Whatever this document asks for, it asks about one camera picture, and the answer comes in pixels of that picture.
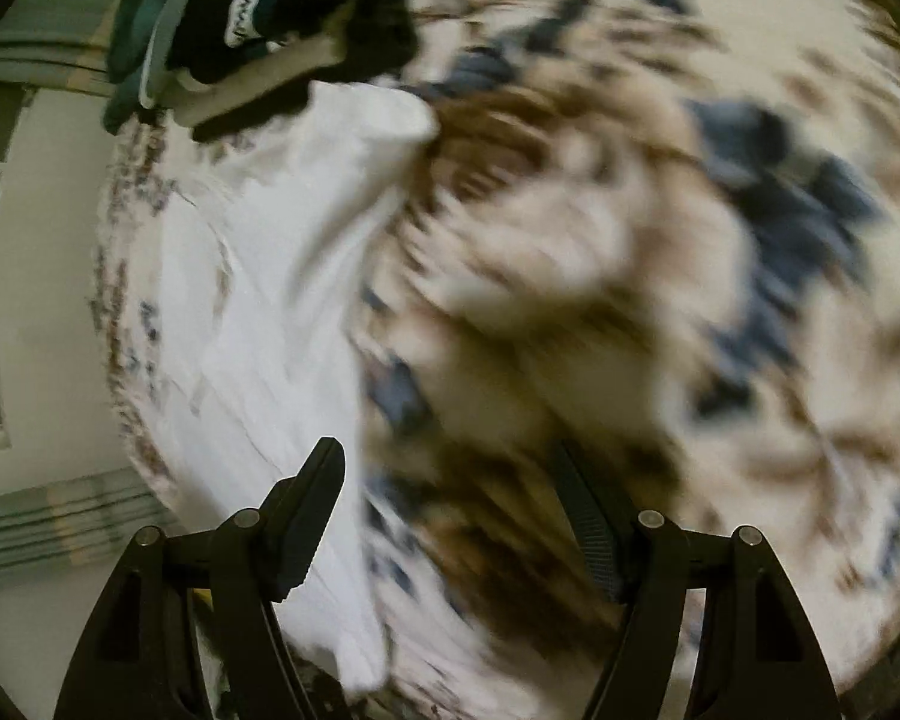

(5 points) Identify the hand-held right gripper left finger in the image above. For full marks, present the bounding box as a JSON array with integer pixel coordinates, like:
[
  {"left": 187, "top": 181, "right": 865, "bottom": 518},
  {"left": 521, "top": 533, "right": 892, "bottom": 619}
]
[{"left": 54, "top": 436, "right": 346, "bottom": 720}]

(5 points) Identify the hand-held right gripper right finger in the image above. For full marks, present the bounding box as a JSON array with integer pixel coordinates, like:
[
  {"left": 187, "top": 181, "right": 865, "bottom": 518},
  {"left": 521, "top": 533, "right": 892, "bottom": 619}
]
[{"left": 551, "top": 439, "right": 845, "bottom": 720}]

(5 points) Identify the white garment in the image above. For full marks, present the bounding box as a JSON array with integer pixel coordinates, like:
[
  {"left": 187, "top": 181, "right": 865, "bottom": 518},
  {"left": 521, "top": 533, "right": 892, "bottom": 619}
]
[{"left": 105, "top": 79, "right": 440, "bottom": 695}]

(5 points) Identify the dark garment with zigzag trim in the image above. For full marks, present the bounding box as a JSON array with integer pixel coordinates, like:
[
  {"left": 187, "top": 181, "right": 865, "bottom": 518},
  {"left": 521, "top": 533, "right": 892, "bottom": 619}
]
[{"left": 146, "top": 0, "right": 440, "bottom": 145}]

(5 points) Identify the striped grey-green curtain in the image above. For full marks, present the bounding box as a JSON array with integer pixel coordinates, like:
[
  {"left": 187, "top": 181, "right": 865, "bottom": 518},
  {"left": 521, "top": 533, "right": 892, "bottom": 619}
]
[
  {"left": 0, "top": 465, "right": 185, "bottom": 578},
  {"left": 0, "top": 0, "right": 162, "bottom": 98}
]

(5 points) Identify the floral printed bed blanket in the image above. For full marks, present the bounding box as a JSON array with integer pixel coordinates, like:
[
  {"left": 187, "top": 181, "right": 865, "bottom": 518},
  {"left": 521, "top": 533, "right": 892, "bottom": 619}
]
[{"left": 90, "top": 0, "right": 900, "bottom": 720}]

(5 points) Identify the dark green folded blanket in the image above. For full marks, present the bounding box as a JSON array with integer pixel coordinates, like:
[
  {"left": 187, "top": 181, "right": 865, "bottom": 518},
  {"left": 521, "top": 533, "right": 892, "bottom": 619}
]
[{"left": 102, "top": 0, "right": 222, "bottom": 134}]

